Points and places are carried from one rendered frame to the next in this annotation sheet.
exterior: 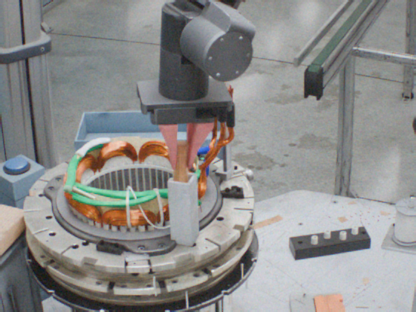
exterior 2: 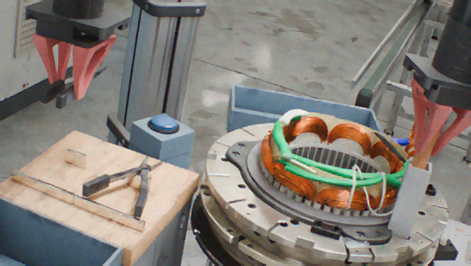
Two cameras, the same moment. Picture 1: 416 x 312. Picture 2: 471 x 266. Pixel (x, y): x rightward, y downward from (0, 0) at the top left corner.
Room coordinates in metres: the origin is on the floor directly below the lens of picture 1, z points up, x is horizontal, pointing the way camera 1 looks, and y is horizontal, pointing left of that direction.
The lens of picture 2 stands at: (0.31, 0.33, 1.51)
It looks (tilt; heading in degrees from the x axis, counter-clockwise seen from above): 25 degrees down; 353
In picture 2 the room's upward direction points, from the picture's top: 12 degrees clockwise
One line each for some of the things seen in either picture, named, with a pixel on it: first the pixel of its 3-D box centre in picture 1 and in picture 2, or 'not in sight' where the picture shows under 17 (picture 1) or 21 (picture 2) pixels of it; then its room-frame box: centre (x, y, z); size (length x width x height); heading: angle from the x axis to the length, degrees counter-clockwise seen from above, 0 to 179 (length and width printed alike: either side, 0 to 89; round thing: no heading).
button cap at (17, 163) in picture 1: (15, 164); (164, 122); (1.28, 0.32, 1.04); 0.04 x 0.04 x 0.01
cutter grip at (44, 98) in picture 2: not in sight; (53, 91); (1.02, 0.45, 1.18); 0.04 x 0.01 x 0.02; 159
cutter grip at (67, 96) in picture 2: not in sight; (67, 96); (1.01, 0.43, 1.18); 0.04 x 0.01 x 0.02; 159
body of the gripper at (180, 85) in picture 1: (183, 76); (461, 57); (0.98, 0.03, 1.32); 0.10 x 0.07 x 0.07; 99
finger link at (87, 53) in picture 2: not in sight; (73, 56); (1.03, 0.43, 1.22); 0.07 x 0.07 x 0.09; 70
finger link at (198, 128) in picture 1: (178, 131); (435, 115); (0.98, 0.04, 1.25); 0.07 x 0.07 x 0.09; 9
